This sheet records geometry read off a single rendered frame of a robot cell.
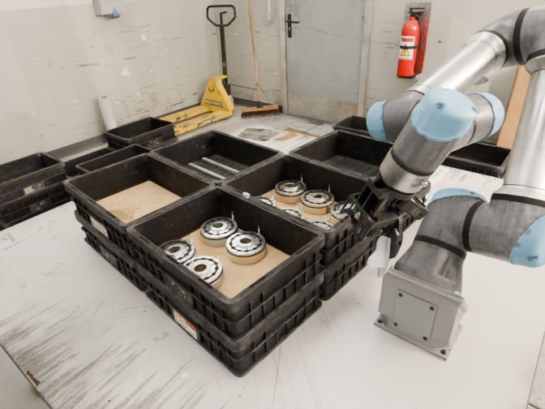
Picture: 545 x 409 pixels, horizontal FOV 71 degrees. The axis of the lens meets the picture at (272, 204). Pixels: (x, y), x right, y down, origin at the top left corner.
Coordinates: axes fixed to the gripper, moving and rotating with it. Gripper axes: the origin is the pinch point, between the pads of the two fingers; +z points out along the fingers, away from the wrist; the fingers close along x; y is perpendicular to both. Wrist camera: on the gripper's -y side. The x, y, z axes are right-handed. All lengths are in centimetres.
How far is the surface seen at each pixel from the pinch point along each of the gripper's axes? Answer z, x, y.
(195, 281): 11.2, -8.6, 31.1
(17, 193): 119, -144, 73
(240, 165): 42, -67, -10
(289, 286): 14.9, -2.7, 11.0
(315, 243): 7.4, -7.2, 3.9
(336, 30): 90, -275, -216
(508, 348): 13.3, 28.7, -30.1
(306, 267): 13.1, -5.0, 5.5
